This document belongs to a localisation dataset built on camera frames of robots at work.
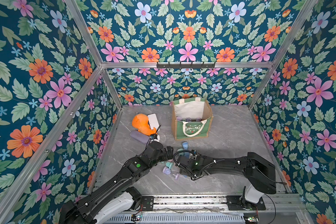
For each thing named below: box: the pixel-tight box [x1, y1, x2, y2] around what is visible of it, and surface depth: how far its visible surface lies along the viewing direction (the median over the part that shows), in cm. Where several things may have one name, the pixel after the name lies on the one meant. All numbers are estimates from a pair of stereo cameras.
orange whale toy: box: [131, 113, 157, 136], surface depth 103 cm
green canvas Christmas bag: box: [171, 97, 214, 141], surface depth 97 cm
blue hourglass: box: [182, 141, 189, 150], surface depth 95 cm
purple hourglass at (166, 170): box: [162, 166, 172, 175], surface depth 84 cm
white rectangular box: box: [147, 112, 161, 131], surface depth 107 cm
